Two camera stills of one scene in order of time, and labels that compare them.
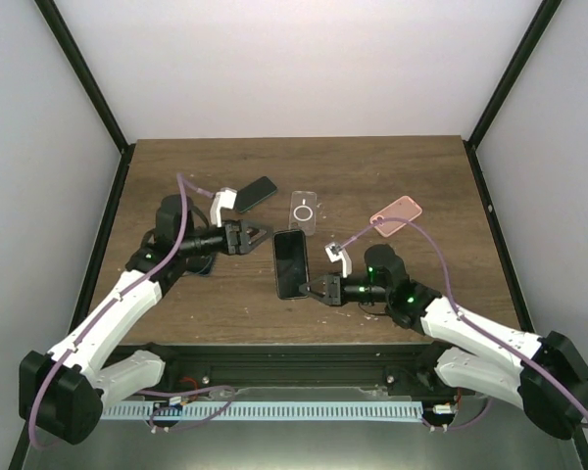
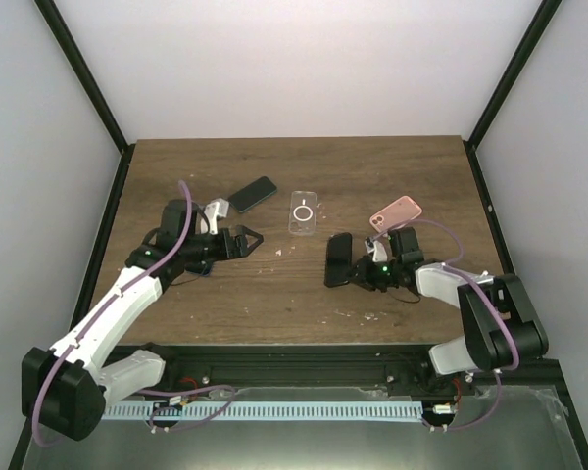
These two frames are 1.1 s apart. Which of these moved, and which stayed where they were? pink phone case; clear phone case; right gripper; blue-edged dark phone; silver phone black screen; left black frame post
Moved: right gripper; silver phone black screen
Stayed: blue-edged dark phone; pink phone case; clear phone case; left black frame post
